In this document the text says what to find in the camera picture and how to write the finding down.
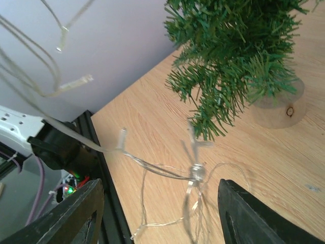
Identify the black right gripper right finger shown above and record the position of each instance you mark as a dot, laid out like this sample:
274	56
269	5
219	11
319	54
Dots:
245	219

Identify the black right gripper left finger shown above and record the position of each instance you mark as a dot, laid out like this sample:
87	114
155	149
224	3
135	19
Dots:
76	219

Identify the small green christmas tree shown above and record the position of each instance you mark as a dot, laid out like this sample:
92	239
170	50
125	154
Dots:
232	53

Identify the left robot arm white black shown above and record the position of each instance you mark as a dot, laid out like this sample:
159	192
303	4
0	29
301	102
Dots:
28	134

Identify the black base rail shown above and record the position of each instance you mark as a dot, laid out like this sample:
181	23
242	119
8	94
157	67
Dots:
114	227

